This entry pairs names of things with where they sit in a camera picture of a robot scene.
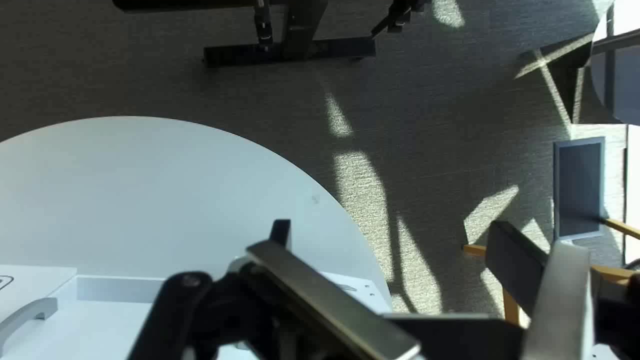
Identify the white toy kitchen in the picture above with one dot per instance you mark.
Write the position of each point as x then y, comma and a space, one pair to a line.
100, 321

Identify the black chair base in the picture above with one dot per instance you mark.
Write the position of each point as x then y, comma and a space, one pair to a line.
292, 51

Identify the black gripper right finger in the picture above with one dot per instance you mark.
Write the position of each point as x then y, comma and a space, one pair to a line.
563, 307

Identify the wooden deck chair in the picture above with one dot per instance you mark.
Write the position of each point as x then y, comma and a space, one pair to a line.
621, 229

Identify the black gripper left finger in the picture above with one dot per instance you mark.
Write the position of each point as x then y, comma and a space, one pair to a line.
320, 292

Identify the grey monitor device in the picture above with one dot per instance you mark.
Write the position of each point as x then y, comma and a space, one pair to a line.
578, 186

